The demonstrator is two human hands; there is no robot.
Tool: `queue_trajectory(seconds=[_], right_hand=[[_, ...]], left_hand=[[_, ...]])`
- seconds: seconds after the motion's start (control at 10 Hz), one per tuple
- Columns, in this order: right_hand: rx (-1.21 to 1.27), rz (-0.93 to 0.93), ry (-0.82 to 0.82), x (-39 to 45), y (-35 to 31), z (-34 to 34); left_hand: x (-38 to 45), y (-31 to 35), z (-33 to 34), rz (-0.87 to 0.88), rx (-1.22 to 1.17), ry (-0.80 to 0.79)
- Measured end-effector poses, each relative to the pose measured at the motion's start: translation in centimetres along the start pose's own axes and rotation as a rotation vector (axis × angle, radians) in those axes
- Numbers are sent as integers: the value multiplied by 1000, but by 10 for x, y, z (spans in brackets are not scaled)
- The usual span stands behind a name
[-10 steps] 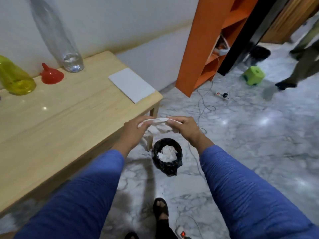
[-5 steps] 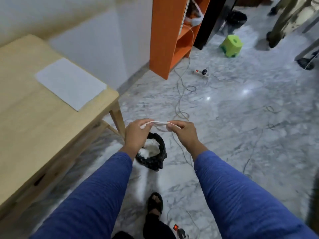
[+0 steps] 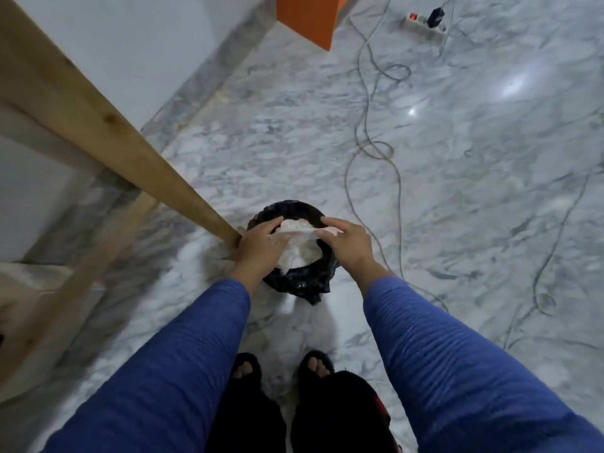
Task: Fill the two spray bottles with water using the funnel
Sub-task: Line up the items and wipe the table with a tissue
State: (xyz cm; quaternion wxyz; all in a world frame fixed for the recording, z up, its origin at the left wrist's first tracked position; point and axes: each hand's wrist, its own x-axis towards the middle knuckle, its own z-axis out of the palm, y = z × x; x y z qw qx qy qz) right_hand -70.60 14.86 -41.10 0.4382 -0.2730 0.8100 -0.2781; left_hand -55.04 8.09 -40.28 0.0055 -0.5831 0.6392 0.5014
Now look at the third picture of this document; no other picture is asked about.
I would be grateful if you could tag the person's left hand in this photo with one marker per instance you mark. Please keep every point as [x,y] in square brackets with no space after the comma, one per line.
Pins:
[257,254]

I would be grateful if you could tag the person's right hand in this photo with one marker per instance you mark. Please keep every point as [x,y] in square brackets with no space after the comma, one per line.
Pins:
[351,245]

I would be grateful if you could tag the white tissue sheet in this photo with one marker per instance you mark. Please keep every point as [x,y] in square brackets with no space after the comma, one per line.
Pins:
[297,227]

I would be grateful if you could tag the person's left forearm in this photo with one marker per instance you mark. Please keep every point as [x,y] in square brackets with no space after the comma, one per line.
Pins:
[160,377]

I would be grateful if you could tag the person's right forearm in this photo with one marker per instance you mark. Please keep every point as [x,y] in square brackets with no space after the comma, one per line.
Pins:
[462,372]

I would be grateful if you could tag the person's left black sandal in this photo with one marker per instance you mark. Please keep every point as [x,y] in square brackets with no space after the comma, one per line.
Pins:
[246,367]

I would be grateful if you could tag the person's black sandal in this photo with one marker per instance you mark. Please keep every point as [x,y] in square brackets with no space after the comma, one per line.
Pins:
[246,367]
[316,365]

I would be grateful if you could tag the person's right black sandal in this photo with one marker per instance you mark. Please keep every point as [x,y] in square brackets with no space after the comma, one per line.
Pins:
[316,365]

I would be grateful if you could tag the person's left leg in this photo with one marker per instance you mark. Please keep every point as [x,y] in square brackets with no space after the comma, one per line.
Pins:
[245,419]

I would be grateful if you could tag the person's leg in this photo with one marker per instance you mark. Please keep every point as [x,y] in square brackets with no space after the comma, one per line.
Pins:
[245,419]
[340,415]

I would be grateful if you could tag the person's right leg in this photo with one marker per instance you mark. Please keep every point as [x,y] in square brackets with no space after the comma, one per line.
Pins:
[340,415]

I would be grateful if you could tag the crumpled white paper waste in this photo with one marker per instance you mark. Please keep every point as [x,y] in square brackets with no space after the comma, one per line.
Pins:
[297,254]

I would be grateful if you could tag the black mesh basket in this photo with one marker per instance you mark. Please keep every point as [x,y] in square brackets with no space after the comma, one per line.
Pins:
[302,283]

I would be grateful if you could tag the white power strip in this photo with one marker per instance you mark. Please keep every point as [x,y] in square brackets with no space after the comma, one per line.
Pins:
[420,25]

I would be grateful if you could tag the orange furniture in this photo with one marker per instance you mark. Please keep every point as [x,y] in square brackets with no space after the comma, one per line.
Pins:
[311,16]

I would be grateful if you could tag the black plug adapter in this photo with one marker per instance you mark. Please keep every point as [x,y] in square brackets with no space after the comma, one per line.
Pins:
[435,16]

